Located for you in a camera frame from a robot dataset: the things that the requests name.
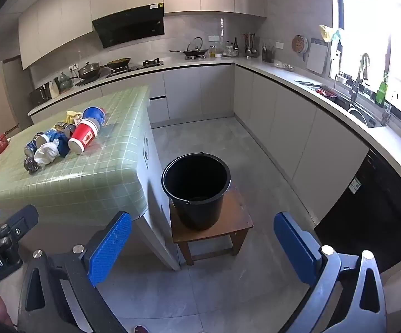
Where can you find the black plastic bucket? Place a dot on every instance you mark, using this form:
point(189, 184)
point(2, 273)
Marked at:
point(196, 211)

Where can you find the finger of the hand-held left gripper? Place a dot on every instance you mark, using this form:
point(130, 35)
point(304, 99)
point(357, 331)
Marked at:
point(23, 220)

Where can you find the black induction cooker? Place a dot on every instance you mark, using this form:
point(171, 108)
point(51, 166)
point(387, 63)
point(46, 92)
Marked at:
point(86, 81)

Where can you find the white crumpled plastic bag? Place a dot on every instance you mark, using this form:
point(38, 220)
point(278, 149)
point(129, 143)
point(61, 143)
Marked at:
point(46, 154)

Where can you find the white wall socket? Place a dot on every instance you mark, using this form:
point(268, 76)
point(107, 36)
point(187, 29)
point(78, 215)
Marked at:
point(73, 66)

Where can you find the kitchen sink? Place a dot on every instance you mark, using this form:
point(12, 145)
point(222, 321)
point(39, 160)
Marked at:
point(360, 112)

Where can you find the group of condiment bottles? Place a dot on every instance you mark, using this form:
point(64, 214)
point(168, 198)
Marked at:
point(228, 50)

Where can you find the green bottle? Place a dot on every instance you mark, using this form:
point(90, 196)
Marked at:
point(380, 92)

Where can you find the small metal tap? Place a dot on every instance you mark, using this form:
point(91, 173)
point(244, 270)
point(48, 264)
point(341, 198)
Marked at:
point(387, 111)

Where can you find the wok with food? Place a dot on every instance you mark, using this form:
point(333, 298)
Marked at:
point(119, 63)

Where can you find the red dish tray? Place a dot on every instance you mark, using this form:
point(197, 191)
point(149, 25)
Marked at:
point(327, 92)

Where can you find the red paper cup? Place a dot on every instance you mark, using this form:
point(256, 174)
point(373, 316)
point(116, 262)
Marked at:
point(84, 133)

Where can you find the grey kitchen counter cabinets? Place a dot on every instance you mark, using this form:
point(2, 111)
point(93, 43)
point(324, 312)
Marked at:
point(280, 118)

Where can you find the dark knife holder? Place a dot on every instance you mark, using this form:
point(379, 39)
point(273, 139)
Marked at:
point(268, 55)

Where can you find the brown wooden stool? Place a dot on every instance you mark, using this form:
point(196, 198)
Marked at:
point(233, 215)

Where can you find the grey kitchen island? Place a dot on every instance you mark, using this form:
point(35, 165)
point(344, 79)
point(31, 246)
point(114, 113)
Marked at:
point(155, 180)

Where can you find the green ceramic vases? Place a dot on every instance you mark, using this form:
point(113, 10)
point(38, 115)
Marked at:
point(64, 82)

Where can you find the blue paper cup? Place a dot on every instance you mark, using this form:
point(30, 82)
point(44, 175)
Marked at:
point(94, 114)

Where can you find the hanging yellow rag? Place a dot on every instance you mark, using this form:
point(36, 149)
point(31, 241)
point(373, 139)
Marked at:
point(328, 32)

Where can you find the black gas stove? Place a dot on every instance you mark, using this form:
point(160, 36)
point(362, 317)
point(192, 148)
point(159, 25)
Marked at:
point(134, 67)

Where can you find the green checked tablecloth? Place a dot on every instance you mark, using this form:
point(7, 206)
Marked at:
point(82, 180)

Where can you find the black dishwasher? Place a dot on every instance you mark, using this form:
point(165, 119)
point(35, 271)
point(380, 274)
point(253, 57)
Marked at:
point(370, 215)

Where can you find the black lidded pan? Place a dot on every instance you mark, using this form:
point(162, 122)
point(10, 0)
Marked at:
point(89, 70)

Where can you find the metal kitchen faucet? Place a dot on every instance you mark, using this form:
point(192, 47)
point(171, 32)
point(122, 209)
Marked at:
point(358, 79)

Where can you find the blue cloth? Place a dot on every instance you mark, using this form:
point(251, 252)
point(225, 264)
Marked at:
point(63, 148)

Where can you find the black range hood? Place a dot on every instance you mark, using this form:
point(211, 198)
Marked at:
point(129, 27)

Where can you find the wok with lid stand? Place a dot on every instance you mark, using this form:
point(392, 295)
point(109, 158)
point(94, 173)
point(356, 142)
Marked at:
point(195, 52)

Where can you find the white cutting board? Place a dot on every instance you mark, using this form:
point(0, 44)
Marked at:
point(316, 57)

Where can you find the blue soda can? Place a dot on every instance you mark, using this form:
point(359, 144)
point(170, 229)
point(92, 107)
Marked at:
point(30, 149)
point(47, 138)

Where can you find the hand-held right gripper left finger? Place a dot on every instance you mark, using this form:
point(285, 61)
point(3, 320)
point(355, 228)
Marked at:
point(110, 242)

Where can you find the white jug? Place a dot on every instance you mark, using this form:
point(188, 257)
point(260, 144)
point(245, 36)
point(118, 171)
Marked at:
point(54, 89)

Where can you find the metal utensil rack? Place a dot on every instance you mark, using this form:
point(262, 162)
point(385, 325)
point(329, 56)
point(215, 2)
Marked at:
point(250, 45)

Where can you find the round brown trivet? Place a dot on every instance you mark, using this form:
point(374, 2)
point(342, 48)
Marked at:
point(299, 43)

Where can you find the black toaster oven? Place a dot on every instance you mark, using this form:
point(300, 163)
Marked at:
point(40, 94)

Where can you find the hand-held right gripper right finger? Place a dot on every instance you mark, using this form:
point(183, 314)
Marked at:
point(297, 249)

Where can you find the steel wool scrubber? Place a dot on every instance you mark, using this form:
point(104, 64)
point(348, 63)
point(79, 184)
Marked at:
point(31, 165)

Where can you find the yellow cloth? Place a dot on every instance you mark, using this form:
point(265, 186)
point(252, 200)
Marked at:
point(72, 116)

